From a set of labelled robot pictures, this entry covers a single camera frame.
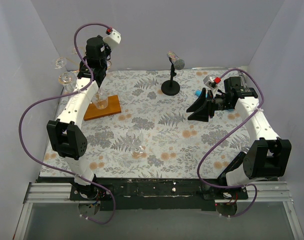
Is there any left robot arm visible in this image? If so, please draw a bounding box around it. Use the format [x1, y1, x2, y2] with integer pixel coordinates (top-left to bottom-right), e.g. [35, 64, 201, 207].
[46, 35, 121, 200]

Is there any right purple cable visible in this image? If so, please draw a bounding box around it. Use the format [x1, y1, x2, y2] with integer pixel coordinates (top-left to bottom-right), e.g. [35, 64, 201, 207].
[196, 68, 265, 218]

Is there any purple cable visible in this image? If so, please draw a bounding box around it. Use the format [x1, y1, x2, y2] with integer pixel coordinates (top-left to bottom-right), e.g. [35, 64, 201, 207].
[196, 68, 265, 218]
[18, 22, 117, 225]

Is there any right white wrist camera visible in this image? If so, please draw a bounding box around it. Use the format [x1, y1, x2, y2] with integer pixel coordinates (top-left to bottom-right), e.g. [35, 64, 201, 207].
[203, 75, 221, 96]

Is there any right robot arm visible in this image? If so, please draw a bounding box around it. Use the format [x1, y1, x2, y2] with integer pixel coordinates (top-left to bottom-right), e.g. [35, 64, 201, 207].
[187, 76, 292, 199]

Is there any gold wire wine glass rack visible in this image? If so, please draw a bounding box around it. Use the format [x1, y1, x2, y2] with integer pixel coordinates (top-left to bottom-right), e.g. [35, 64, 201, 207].
[57, 46, 123, 122]

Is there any floral tablecloth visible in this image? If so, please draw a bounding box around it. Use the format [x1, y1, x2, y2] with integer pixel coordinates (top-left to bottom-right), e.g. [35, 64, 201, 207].
[39, 69, 262, 180]

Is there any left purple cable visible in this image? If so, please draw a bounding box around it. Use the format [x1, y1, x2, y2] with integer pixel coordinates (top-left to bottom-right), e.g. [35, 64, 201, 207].
[18, 22, 117, 225]

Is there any glitter microphone on stand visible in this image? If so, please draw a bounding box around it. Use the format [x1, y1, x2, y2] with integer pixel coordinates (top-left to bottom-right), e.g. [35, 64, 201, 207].
[167, 51, 185, 70]

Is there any blue cylinder toy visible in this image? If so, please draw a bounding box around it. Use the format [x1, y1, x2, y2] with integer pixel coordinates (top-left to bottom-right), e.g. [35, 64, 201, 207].
[195, 90, 234, 112]

